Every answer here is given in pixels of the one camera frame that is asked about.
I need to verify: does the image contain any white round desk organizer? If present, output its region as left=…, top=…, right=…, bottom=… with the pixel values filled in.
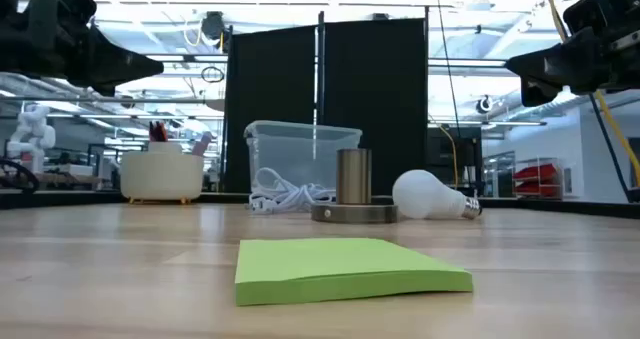
left=119, top=141, right=206, bottom=206

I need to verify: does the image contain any black aluminium table frame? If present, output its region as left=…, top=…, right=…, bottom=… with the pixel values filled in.
left=0, top=188, right=640, bottom=219

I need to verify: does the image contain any white lamp power cord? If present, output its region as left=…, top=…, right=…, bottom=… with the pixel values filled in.
left=248, top=167, right=337, bottom=215

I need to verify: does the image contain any white lightbulb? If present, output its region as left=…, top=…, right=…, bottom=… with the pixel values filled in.
left=391, top=169, right=484, bottom=221

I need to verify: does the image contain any thick dark cable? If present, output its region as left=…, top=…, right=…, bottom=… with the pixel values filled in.
left=537, top=0, right=640, bottom=204

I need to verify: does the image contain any brass lamp socket base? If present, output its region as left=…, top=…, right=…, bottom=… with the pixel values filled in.
left=310, top=148, right=400, bottom=225

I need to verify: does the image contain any shelf with red bins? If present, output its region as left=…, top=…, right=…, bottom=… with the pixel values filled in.
left=513, top=157, right=565, bottom=201

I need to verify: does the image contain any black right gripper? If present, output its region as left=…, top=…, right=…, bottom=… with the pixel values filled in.
left=504, top=8, right=640, bottom=108

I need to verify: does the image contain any clear plastic storage bin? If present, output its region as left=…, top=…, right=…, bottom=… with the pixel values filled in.
left=243, top=120, right=363, bottom=203

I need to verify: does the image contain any thin yellow cable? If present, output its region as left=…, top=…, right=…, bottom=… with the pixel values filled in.
left=438, top=122, right=460, bottom=199

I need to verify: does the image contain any pink purple tool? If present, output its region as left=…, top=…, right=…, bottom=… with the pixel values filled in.
left=191, top=131, right=215, bottom=158

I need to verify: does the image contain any black metal stand pole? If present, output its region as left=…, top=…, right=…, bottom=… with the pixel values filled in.
left=316, top=10, right=327, bottom=128

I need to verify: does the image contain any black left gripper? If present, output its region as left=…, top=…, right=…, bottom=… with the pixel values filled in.
left=0, top=0, right=165, bottom=98

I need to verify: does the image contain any black curved hose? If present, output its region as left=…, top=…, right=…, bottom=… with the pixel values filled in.
left=0, top=157, right=41, bottom=195

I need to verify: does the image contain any green sticky note pad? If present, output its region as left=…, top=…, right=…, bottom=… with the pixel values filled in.
left=234, top=237, right=475, bottom=308

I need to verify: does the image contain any thin black hanging cable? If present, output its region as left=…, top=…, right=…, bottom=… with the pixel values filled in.
left=433, top=0, right=464, bottom=140

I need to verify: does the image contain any black equipment cart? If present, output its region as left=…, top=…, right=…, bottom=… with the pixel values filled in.
left=427, top=126, right=484, bottom=186

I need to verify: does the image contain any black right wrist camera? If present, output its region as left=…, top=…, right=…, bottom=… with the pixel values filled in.
left=563, top=0, right=619, bottom=30

